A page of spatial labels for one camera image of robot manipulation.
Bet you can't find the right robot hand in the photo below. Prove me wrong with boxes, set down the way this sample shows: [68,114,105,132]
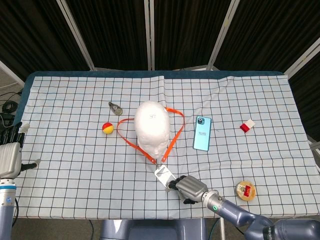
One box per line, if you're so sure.
[166,174,210,205]

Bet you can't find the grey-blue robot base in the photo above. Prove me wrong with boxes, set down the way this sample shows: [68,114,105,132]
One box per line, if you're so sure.
[99,217,208,240]

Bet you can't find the red and white block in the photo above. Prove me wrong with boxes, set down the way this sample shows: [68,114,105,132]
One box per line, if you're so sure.
[239,119,256,133]

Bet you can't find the orange lanyard strap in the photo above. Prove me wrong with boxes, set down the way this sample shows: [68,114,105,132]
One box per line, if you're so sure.
[116,106,185,164]

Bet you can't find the clear badge holder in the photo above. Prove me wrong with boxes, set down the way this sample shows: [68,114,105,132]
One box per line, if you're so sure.
[154,164,177,188]

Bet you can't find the black folding screen panel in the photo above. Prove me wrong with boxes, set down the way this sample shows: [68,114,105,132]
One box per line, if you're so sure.
[149,0,241,72]
[284,37,320,145]
[0,0,95,76]
[208,0,320,75]
[57,0,152,72]

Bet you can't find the white foam mannequin head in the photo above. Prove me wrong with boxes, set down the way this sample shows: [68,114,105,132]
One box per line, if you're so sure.
[134,100,171,159]

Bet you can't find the light blue smartphone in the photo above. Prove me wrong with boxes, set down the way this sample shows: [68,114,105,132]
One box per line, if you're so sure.
[192,115,213,152]

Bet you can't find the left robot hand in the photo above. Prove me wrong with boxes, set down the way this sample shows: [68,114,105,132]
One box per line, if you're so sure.
[0,122,42,179]

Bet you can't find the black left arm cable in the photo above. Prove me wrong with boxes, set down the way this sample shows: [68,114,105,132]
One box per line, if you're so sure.
[12,197,20,225]

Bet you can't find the black coiled cable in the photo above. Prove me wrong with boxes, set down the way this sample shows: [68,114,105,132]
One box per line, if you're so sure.
[1,101,18,113]

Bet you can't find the checked white tablecloth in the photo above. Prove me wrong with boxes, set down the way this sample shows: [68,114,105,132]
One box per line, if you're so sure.
[11,74,320,220]

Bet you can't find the white table leg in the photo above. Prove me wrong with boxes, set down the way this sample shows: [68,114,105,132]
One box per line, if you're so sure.
[218,217,226,240]

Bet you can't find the red and yellow ball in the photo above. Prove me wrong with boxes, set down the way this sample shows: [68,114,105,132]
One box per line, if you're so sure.
[101,121,115,135]

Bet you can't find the black power adapter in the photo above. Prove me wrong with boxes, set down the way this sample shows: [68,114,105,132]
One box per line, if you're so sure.
[0,112,16,131]

